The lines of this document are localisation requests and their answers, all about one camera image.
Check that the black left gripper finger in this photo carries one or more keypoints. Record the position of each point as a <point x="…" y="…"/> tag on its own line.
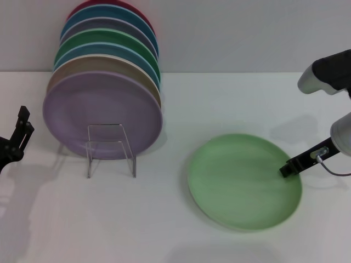
<point x="27" y="134"/>
<point x="23" y="113"/>

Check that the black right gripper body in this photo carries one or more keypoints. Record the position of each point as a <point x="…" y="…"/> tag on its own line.
<point x="307" y="159"/>

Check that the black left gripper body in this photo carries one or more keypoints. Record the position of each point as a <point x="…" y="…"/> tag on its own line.
<point x="8" y="150"/>

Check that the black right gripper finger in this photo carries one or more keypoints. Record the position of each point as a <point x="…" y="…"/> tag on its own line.
<point x="288" y="168"/>

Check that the light green plate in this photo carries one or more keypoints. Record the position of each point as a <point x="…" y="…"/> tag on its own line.
<point x="241" y="189"/>

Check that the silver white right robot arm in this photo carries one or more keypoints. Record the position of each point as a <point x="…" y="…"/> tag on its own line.
<point x="329" y="71"/>

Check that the lilac plate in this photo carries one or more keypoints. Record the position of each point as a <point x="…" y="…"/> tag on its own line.
<point x="96" y="104"/>

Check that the clear acrylic plate rack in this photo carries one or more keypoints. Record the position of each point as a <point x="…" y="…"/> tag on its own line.
<point x="105" y="132"/>

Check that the beige plate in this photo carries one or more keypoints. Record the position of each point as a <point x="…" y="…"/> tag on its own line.
<point x="104" y="64"/>

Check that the light blue plate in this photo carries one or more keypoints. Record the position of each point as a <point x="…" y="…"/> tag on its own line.
<point x="109" y="49"/>

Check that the dark green plate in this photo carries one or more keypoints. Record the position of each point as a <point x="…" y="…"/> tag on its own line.
<point x="109" y="35"/>

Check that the grey purple plate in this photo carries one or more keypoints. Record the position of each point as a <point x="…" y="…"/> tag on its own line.
<point x="109" y="23"/>

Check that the teal plate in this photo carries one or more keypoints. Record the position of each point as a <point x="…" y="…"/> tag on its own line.
<point x="109" y="12"/>

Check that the crimson plate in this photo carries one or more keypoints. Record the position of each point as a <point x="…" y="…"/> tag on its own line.
<point x="147" y="19"/>

